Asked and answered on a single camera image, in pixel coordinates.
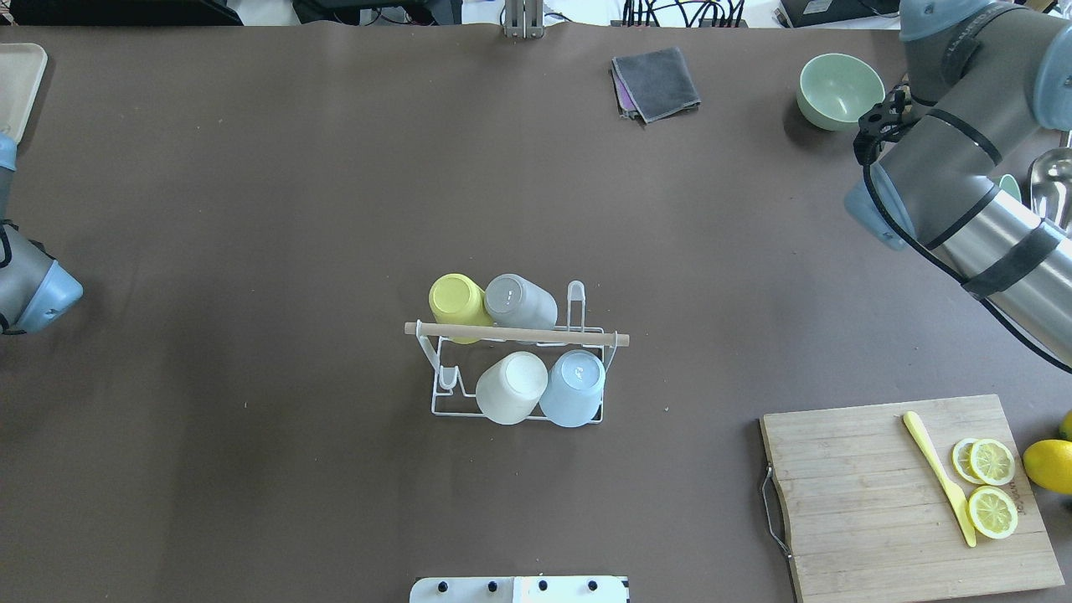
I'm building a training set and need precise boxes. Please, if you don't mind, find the lemon slice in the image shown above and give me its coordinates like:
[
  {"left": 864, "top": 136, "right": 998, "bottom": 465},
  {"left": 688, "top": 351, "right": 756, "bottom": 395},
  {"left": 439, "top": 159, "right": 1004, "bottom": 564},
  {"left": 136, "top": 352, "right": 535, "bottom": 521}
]
[
  {"left": 951, "top": 438, "right": 1016, "bottom": 487},
  {"left": 967, "top": 485, "right": 1019, "bottom": 539}
]

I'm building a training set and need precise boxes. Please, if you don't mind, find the green plastic cup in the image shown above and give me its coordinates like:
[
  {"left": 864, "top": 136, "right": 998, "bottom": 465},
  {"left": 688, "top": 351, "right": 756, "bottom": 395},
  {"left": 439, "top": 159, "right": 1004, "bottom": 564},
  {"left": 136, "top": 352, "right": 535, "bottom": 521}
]
[{"left": 997, "top": 174, "right": 1023, "bottom": 204}]

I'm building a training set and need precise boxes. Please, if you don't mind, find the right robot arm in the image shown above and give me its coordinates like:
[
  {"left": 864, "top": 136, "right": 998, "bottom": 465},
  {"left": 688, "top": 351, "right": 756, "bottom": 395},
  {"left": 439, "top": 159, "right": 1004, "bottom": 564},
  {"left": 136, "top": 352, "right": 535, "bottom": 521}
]
[{"left": 843, "top": 1, "right": 1071, "bottom": 371}]

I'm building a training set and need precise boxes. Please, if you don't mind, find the yellow lemon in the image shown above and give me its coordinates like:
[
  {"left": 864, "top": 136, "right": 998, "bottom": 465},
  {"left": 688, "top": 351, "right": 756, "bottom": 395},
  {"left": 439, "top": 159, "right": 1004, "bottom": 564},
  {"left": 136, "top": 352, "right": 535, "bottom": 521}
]
[
  {"left": 1022, "top": 439, "right": 1071, "bottom": 495},
  {"left": 1058, "top": 410, "right": 1072, "bottom": 441}
]

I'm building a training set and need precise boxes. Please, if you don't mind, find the grey folded cloth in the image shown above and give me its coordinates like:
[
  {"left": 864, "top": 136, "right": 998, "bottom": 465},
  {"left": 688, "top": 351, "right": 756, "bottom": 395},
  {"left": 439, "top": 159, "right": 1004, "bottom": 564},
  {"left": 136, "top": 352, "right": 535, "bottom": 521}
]
[{"left": 610, "top": 46, "right": 702, "bottom": 126}]

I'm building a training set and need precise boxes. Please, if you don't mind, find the metal scoop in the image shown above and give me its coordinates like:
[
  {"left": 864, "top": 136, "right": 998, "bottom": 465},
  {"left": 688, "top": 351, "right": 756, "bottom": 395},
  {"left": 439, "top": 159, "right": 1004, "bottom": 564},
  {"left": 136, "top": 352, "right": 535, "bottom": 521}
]
[{"left": 1027, "top": 132, "right": 1071, "bottom": 238}]

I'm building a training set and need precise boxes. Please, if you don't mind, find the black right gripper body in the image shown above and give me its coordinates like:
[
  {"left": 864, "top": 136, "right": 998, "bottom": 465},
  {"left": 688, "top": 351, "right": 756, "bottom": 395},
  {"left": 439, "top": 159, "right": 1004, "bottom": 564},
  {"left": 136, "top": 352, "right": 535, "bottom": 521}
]
[{"left": 854, "top": 88, "right": 914, "bottom": 164}]

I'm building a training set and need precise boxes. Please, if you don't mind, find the yellow plastic cup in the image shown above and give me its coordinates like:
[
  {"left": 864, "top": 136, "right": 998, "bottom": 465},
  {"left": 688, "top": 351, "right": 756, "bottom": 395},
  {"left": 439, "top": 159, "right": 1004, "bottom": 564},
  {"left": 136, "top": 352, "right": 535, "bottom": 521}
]
[{"left": 428, "top": 273, "right": 493, "bottom": 326}]

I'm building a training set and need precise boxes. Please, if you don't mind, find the light blue plastic cup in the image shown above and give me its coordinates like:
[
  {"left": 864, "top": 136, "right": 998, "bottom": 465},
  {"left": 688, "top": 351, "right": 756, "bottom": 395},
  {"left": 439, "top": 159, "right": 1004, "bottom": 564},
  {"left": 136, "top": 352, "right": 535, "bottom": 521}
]
[{"left": 539, "top": 350, "right": 606, "bottom": 428}]

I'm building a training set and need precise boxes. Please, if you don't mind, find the cream plastic tray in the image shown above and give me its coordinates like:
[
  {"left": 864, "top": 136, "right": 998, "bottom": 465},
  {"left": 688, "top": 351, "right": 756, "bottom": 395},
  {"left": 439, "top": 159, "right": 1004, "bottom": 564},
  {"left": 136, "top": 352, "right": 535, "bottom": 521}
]
[{"left": 1, "top": 43, "right": 49, "bottom": 142}]

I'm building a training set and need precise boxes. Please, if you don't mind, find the yellow plastic knife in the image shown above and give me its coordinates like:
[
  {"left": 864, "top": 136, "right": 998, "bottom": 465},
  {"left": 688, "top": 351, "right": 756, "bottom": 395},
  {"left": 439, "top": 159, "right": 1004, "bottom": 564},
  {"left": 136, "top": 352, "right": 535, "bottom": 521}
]
[{"left": 900, "top": 411, "right": 977, "bottom": 547}]

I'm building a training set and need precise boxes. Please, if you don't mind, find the grey plastic cup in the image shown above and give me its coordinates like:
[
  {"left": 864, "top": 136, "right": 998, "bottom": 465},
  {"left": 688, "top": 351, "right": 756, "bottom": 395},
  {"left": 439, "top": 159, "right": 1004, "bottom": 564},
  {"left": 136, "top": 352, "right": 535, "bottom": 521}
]
[{"left": 485, "top": 274, "right": 559, "bottom": 330}]

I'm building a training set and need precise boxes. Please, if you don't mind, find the aluminium frame post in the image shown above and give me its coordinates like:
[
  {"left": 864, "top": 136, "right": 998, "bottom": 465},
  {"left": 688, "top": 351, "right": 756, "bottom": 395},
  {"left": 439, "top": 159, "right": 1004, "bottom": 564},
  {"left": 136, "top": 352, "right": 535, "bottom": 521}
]
[{"left": 502, "top": 0, "right": 544, "bottom": 39}]

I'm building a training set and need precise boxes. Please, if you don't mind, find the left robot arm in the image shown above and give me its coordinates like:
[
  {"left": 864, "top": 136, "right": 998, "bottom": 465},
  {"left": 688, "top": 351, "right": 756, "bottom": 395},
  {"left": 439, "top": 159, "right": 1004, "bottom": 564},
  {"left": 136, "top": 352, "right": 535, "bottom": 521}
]
[{"left": 1, "top": 134, "right": 84, "bottom": 335}]

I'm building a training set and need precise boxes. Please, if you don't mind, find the white wire cup holder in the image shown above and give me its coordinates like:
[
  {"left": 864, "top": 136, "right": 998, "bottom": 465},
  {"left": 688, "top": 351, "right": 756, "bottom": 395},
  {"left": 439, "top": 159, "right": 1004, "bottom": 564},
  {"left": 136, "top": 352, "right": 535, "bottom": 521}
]
[{"left": 405, "top": 273, "right": 631, "bottom": 428}]

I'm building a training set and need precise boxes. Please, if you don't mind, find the green ceramic bowl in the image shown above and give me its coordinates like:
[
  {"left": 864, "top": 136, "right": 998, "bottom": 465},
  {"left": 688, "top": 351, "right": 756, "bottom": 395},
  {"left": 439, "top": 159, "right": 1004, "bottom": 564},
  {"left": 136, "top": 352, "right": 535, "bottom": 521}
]
[{"left": 796, "top": 53, "right": 885, "bottom": 132}]

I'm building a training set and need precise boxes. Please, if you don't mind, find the wooden cutting board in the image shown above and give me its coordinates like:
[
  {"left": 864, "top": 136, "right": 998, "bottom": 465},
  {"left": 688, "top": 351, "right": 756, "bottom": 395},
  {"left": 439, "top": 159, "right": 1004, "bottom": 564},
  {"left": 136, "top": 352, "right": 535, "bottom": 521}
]
[{"left": 760, "top": 394, "right": 1064, "bottom": 602}]

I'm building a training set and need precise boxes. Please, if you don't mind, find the white plastic cup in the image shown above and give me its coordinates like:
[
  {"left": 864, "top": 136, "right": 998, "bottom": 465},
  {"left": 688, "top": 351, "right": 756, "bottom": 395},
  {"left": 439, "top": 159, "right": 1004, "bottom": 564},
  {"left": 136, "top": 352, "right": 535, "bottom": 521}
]
[{"left": 476, "top": 351, "right": 549, "bottom": 426}]

